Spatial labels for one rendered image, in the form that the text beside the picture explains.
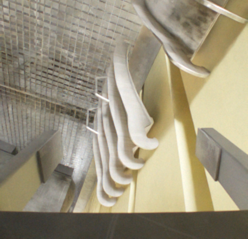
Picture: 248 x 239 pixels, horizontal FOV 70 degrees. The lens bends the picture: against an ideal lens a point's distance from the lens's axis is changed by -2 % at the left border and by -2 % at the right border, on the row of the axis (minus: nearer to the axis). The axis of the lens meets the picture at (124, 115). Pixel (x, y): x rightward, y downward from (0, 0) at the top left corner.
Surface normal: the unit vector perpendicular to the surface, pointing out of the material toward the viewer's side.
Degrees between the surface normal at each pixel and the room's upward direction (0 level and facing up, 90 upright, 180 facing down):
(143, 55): 0
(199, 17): 62
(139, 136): 90
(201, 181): 90
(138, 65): 0
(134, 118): 90
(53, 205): 90
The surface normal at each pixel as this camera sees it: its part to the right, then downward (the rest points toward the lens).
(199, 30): -0.88, 0.03
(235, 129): -0.94, -0.32
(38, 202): 0.43, -0.65
